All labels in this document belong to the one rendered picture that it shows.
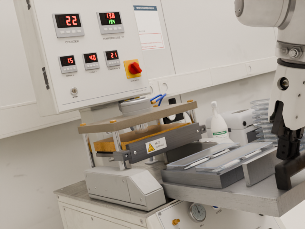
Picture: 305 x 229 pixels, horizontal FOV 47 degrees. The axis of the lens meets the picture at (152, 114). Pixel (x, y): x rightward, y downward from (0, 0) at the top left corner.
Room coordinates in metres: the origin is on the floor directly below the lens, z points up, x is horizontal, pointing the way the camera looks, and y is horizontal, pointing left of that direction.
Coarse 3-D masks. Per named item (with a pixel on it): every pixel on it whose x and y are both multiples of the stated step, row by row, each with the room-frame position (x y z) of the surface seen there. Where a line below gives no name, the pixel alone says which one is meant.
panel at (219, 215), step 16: (176, 208) 0.72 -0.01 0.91; (208, 208) 0.75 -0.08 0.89; (224, 208) 0.77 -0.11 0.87; (176, 224) 0.70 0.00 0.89; (192, 224) 0.71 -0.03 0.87; (208, 224) 0.73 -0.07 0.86; (224, 224) 0.75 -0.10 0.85; (240, 224) 0.77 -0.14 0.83; (256, 224) 0.79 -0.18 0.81; (272, 224) 0.81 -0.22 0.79
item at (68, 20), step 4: (60, 16) 0.98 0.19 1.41; (64, 16) 0.98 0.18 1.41; (68, 16) 0.99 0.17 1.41; (72, 16) 1.00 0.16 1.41; (76, 16) 1.01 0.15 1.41; (60, 20) 0.97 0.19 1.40; (64, 20) 0.98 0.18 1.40; (68, 20) 0.99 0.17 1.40; (72, 20) 1.00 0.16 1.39; (76, 20) 1.00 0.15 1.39; (60, 24) 0.97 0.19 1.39; (64, 24) 0.98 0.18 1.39; (68, 24) 0.99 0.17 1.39; (72, 24) 0.99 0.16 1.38; (76, 24) 1.00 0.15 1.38
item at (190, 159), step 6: (222, 144) 0.82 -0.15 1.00; (228, 144) 0.81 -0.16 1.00; (234, 144) 0.79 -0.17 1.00; (204, 150) 0.80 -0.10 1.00; (210, 150) 0.78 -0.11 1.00; (216, 150) 0.77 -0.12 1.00; (192, 156) 0.76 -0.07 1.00; (198, 156) 0.75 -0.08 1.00; (204, 156) 0.74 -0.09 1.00; (174, 162) 0.74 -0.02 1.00; (180, 162) 0.73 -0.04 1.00; (186, 162) 0.72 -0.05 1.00; (192, 162) 0.71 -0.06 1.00
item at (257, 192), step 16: (256, 160) 0.61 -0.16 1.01; (272, 160) 0.63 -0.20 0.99; (256, 176) 0.60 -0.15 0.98; (272, 176) 0.62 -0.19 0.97; (304, 176) 0.58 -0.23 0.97; (176, 192) 0.69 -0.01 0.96; (192, 192) 0.65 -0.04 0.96; (208, 192) 0.62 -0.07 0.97; (224, 192) 0.59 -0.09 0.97; (240, 192) 0.57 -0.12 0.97; (256, 192) 0.55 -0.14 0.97; (272, 192) 0.54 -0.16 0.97; (288, 192) 0.53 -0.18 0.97; (304, 192) 0.56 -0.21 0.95; (240, 208) 0.57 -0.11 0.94; (256, 208) 0.54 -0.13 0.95; (272, 208) 0.52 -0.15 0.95; (288, 208) 0.53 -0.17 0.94
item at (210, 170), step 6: (246, 144) 0.77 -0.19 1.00; (270, 144) 0.73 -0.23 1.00; (258, 150) 0.70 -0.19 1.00; (264, 150) 0.71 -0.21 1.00; (246, 156) 0.68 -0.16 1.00; (252, 156) 0.69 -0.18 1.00; (234, 162) 0.65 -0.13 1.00; (198, 168) 0.65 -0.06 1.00; (204, 168) 0.64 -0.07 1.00; (210, 168) 0.63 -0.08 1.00; (216, 168) 0.69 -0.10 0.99; (222, 168) 0.63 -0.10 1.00
